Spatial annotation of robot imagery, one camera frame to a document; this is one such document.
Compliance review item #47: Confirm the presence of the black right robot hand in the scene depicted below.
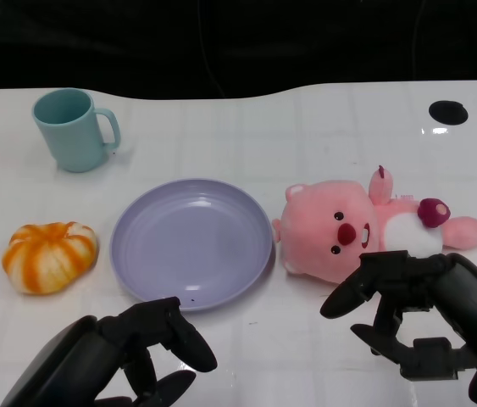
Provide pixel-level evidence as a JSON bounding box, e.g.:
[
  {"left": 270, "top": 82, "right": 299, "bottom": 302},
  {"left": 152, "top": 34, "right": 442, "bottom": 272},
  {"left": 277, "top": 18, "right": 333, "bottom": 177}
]
[{"left": 319, "top": 249, "right": 477, "bottom": 407}]

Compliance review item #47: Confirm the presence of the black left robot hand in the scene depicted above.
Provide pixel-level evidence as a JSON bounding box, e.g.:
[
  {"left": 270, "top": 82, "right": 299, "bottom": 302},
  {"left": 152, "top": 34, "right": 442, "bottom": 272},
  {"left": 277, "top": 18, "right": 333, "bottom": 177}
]
[{"left": 0, "top": 296, "right": 219, "bottom": 407}]

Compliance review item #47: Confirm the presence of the pink plush beaver doll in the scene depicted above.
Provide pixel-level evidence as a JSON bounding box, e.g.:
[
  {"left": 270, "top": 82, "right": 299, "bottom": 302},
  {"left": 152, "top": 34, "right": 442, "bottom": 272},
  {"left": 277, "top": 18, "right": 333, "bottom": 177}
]
[{"left": 272, "top": 164, "right": 477, "bottom": 284}]

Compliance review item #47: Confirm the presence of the lavender plastic plate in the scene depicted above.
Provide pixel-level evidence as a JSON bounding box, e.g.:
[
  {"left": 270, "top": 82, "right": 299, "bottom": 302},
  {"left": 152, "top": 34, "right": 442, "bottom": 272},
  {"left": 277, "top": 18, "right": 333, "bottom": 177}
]
[{"left": 109, "top": 178, "right": 275, "bottom": 313}]

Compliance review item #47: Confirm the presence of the orange white plush pumpkin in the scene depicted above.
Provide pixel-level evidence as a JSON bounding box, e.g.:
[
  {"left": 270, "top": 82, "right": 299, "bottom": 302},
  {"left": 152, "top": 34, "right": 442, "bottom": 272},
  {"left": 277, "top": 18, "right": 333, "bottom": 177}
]
[{"left": 1, "top": 220, "right": 99, "bottom": 296}]

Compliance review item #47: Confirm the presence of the black round table grommet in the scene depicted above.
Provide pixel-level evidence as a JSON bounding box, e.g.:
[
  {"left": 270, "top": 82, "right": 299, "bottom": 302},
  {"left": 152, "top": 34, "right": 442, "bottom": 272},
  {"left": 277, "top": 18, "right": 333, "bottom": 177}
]
[{"left": 428, "top": 100, "right": 469, "bottom": 125}]

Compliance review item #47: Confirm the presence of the teal plastic mug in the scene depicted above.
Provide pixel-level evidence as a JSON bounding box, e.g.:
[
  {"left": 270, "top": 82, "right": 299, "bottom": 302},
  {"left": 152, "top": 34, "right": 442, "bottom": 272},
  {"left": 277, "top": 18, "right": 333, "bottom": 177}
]
[{"left": 31, "top": 87, "right": 121, "bottom": 174}]

